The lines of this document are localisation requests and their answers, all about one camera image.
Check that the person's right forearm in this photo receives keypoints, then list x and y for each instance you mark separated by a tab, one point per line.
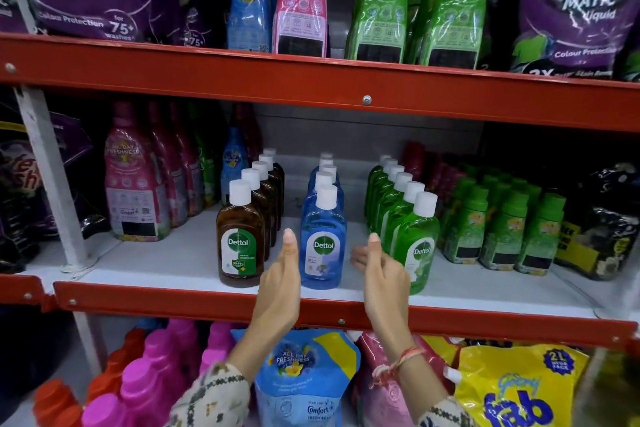
425	391

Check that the person's left forearm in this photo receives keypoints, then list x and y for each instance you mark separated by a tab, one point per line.
240	381

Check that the blue conditioner refill pouch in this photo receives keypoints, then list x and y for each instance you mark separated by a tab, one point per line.
310	381

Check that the group of small green conditioner bottles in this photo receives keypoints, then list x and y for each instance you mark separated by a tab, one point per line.
505	226

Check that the blue antiseptic bottle white cap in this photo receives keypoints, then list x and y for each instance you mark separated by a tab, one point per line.
311	191
326	157
336	179
322	246

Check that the black detergent pouch yellow label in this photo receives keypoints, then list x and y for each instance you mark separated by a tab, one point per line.
597	236

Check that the row of green antiseptic bottles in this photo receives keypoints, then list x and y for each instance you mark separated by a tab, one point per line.
417	241

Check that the pink conditioner refill pouch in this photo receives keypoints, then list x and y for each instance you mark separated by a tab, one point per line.
380	401

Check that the person's left thumb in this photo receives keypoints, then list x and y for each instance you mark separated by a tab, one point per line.
290	246

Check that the person's right hand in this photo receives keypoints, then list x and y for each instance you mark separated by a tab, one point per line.
387	296

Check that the group of magenta plastic bottles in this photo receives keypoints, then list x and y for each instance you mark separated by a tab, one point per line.
150	371

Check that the large maroon conditioner bottle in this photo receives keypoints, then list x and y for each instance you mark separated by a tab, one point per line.
248	126

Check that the person's right thumb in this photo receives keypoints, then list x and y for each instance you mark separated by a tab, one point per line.
376	249

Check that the dark purple detergent pouch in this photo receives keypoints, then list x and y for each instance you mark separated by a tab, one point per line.
30	181

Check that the group of small maroon bottles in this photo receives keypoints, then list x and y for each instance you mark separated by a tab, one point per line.
430	166

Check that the white metal shelf upright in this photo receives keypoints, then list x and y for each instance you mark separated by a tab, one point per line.
50	176

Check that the red metal shelf beam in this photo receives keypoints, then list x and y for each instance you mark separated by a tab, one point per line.
320	79
320	309

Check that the person's left hand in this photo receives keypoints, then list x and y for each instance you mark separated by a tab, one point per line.
280	291

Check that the large green conditioner bottle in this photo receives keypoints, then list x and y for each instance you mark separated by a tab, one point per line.
206	171
419	1
380	6
457	11

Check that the group of orange plastic bottles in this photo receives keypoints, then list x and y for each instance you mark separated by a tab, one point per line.
60	401

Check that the brown antiseptic bottle white cap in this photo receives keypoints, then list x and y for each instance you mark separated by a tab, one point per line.
260	206
280	171
240	241
270	191
276	181

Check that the yellow detergent refill pouch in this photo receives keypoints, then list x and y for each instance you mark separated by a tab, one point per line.
515	386

